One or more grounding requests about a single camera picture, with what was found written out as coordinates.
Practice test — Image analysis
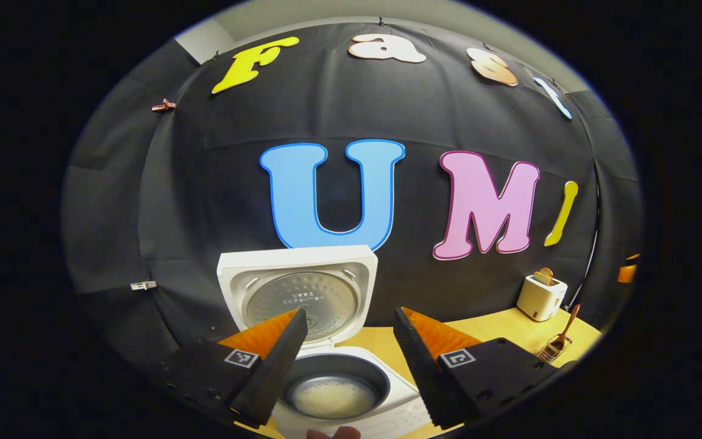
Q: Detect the white toaster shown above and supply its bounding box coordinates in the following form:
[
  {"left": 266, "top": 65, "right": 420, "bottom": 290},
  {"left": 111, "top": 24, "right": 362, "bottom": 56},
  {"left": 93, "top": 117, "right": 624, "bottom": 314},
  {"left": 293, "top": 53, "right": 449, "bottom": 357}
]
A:
[{"left": 517, "top": 273, "right": 569, "bottom": 322}]

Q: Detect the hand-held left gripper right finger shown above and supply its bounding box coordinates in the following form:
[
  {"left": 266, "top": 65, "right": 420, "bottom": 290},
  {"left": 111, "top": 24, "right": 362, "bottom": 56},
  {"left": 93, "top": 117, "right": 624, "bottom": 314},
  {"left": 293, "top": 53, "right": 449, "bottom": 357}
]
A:
[{"left": 393, "top": 307, "right": 562, "bottom": 430}]

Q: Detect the wooden spoon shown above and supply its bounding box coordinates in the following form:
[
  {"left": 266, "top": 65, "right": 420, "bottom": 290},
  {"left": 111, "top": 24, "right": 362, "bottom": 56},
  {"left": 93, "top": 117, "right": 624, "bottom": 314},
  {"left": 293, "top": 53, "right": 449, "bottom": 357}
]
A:
[{"left": 551, "top": 304, "right": 581, "bottom": 353}]

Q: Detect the white rice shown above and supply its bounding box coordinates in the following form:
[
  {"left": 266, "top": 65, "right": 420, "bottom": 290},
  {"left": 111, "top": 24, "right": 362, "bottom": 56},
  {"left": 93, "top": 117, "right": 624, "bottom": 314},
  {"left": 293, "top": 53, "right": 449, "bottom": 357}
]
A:
[{"left": 290, "top": 377, "right": 376, "bottom": 418}]

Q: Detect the white rice cooker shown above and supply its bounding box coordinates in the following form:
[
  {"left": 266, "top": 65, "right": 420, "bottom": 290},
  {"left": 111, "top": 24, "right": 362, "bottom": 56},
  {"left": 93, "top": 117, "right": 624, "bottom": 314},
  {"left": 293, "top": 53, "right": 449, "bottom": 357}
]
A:
[{"left": 217, "top": 245, "right": 432, "bottom": 439}]

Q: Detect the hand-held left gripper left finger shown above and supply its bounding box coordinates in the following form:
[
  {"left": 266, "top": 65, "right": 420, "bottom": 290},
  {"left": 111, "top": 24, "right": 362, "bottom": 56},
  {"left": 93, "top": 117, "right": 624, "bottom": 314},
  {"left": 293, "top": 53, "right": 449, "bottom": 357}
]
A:
[{"left": 161, "top": 307, "right": 310, "bottom": 427}]

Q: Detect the wire chopstick holder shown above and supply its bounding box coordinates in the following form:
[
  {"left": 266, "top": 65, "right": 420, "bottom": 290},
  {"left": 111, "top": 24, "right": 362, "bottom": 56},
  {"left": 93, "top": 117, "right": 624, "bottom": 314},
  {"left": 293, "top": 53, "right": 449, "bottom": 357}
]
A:
[{"left": 537, "top": 334, "right": 573, "bottom": 365}]

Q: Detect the black backdrop cloth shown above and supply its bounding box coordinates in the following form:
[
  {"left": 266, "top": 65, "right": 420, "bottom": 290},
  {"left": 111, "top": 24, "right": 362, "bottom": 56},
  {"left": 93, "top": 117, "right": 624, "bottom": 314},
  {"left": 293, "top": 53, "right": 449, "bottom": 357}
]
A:
[{"left": 62, "top": 21, "right": 644, "bottom": 360}]

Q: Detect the white cable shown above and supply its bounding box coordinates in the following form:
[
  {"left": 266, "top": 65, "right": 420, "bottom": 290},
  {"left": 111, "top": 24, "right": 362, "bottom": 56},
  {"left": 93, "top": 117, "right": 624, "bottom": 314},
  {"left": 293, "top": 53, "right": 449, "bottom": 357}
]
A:
[{"left": 573, "top": 165, "right": 600, "bottom": 296}]

